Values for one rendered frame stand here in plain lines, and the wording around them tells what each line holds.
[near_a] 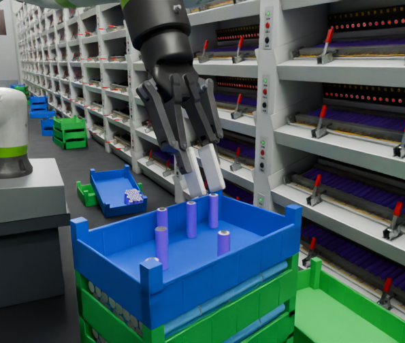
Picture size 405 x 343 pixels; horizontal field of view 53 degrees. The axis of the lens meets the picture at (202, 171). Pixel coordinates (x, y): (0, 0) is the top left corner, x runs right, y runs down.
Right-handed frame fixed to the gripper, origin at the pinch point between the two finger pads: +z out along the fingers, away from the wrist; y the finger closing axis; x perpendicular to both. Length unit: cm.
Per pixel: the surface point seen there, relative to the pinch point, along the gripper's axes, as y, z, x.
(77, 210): -43, -7, -146
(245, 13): -70, -51, -37
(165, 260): 6.3, 11.0, -6.4
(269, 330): -7.1, 27.2, -3.5
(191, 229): -4.2, 8.5, -11.9
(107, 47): -124, -123, -205
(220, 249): 1.0, 11.5, 0.1
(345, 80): -58, -14, -4
